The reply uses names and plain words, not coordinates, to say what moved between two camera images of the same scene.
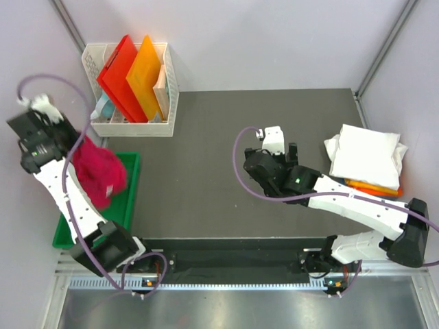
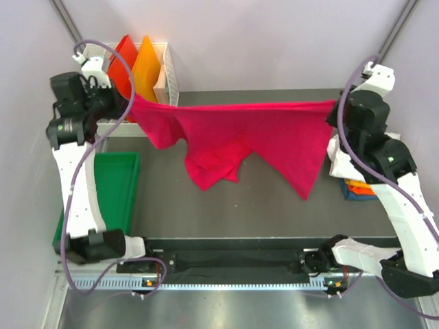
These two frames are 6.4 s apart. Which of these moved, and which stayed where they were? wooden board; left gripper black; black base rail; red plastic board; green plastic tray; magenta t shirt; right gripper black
Moved: left gripper black; right gripper black; magenta t shirt
Stayed: wooden board; red plastic board; green plastic tray; black base rail
